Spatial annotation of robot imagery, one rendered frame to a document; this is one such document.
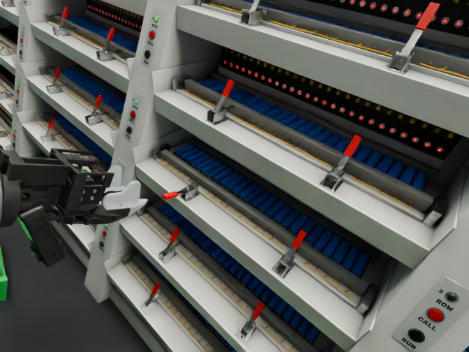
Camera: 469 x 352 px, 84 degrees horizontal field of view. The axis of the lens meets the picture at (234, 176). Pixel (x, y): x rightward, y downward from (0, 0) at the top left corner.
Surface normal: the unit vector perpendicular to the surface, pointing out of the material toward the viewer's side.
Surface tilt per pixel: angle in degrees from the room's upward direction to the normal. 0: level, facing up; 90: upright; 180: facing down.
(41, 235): 88
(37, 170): 90
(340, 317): 22
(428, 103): 113
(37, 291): 0
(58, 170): 90
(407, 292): 90
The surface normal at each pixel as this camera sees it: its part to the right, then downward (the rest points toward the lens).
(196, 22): -0.64, 0.43
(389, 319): -0.54, 0.11
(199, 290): 0.13, -0.76
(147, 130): 0.76, 0.49
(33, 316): 0.36, -0.86
